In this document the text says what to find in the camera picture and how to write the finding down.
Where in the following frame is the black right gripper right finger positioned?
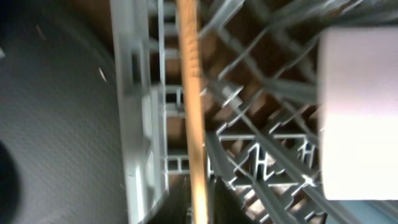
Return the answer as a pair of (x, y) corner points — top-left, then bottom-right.
(213, 177), (253, 224)

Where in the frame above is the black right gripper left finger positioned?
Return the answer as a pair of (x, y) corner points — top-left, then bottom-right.
(1, 142), (21, 224)

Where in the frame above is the light blue plastic cup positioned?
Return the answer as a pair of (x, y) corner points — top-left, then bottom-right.
(340, 200), (397, 224)

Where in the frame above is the pink plastic bowl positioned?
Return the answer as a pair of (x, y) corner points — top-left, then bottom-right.
(317, 26), (397, 200)

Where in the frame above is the wooden chopstick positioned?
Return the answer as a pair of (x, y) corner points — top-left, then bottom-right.
(177, 0), (209, 224)

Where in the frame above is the grey plastic dishwasher rack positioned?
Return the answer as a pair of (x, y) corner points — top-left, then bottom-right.
(109, 0), (398, 224)

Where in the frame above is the round black serving tray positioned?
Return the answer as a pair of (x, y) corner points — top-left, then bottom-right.
(0, 0), (193, 224)

